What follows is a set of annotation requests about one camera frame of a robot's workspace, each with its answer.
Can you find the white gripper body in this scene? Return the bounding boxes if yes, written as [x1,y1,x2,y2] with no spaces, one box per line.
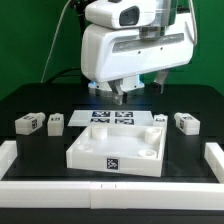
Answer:
[81,23,193,83]

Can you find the white square tabletop part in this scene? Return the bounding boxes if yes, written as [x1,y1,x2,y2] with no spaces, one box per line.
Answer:
[66,123,166,177]

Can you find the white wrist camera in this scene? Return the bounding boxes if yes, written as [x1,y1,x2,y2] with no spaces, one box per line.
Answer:
[85,0,178,29]

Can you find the white cable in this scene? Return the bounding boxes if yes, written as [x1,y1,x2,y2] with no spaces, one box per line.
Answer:
[40,0,73,84]

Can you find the white marker sheet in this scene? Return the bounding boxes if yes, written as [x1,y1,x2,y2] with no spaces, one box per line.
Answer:
[68,110,153,127]

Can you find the white U-shaped obstacle fence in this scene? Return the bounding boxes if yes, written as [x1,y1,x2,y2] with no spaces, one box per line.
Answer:
[0,141,224,211]

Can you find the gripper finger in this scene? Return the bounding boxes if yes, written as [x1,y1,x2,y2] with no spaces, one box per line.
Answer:
[109,79,127,104]
[151,69,169,94]

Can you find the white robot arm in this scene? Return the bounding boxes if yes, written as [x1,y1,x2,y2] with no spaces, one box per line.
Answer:
[81,0,197,104]

